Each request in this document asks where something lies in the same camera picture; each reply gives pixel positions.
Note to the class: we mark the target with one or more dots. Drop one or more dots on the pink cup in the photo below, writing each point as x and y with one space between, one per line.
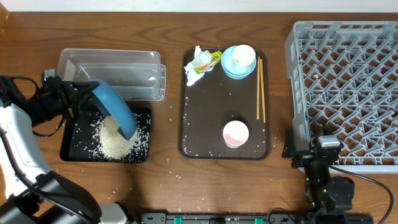
235 134

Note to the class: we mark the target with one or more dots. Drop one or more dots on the clear plastic bin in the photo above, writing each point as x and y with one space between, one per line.
135 75

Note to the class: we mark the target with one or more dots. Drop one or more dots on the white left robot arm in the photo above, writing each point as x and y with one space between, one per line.
35 193

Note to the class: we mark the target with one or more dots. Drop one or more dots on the light blue bowl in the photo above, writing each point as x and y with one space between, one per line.
227 64

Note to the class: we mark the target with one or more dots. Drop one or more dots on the grey dishwasher rack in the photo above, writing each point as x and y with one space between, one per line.
344 79

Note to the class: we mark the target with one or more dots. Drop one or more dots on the left wooden chopstick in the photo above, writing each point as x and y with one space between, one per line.
258 90

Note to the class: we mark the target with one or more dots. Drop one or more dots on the crumpled plastic snack wrapper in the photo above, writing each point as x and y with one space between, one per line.
203 61

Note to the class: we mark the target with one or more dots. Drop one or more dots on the right wooden chopstick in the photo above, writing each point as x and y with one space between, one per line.
262 90

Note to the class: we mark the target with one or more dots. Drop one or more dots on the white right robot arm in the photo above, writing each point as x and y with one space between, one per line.
330 196

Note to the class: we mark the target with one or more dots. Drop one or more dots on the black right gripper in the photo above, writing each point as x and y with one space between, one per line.
303 155

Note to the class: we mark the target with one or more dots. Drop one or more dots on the black waste tray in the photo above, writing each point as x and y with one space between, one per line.
82 142

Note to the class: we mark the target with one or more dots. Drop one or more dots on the dark brown serving tray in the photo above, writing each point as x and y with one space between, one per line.
211 103

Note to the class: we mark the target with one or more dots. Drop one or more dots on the wooden chopstick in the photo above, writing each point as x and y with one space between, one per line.
258 90
262 90

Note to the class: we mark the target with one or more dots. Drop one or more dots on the dark blue plate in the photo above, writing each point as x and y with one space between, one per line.
109 103

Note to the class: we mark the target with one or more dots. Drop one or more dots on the cream white cup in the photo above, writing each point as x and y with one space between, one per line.
243 56

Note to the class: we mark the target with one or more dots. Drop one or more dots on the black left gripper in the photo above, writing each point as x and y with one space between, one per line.
68 101

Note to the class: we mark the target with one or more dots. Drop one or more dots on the pile of white rice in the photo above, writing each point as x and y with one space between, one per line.
113 140

